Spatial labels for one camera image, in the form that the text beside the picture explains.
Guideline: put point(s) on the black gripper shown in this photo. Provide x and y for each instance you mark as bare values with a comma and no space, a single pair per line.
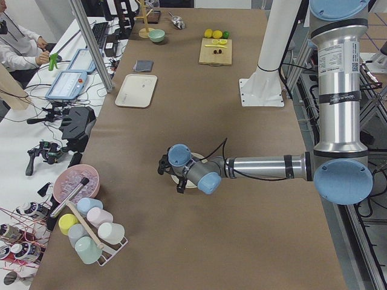
181,186

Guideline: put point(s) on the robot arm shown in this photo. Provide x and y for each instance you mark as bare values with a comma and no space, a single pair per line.
338,163

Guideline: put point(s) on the cream rectangular rabbit tray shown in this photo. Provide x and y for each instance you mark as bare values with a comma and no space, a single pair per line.
136,91

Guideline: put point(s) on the dark wooden tray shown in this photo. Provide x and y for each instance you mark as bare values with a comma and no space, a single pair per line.
154,17

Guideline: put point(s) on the white cup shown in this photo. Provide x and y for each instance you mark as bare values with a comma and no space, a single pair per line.
112,233

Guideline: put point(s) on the pink cup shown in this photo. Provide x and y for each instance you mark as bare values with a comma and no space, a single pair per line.
97,216

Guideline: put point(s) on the metal muddler stick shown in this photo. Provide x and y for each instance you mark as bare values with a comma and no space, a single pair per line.
84,181

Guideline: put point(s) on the white cup rack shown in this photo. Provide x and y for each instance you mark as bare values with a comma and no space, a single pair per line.
108,253

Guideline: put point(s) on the blue cup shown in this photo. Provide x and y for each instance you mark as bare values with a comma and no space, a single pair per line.
84,205

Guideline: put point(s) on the pink bowl with ice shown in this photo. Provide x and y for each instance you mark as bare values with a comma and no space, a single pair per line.
71,177

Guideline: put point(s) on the mint cup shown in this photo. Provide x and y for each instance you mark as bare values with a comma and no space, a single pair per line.
87,250

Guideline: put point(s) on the grey cup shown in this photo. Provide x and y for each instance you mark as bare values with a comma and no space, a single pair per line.
76,232

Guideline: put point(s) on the yellow cup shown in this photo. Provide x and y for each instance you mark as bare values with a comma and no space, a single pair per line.
66,221

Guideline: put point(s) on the black device stand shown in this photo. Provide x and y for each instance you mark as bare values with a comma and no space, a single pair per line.
76,127

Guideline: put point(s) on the grey folded cloth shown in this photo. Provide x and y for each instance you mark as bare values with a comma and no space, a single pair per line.
143,66

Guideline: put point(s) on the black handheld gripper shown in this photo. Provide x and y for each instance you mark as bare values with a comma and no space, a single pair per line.
51,152

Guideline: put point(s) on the bamboo cutting board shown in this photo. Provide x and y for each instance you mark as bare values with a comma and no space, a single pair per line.
215,56

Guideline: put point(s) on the yellow plastic knife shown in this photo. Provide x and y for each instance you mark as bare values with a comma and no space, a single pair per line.
215,46

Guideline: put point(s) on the blue teach pendant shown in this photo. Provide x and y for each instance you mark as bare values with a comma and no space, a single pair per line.
82,60
67,85

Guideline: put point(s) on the mint green bowl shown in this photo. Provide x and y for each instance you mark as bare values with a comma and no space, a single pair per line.
156,35

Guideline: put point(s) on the yellow lemon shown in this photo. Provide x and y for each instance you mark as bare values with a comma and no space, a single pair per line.
217,34
208,33

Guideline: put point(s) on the wooden mug tree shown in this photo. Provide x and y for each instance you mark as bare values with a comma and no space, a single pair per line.
145,9

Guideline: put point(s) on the metal scoop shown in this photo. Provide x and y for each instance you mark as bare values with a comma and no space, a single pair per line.
177,21

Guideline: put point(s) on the black keyboard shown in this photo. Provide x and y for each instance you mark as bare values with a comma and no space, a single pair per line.
99,32

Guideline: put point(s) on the green clamp tool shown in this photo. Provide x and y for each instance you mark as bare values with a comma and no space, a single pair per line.
54,59

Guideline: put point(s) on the seated person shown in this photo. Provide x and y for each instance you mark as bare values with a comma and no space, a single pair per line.
21,49

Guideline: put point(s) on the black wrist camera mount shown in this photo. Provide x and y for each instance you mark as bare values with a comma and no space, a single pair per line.
164,166

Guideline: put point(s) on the white camera post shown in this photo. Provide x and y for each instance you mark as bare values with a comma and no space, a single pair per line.
263,87

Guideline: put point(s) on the aluminium frame post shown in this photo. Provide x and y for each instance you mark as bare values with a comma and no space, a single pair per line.
86,31

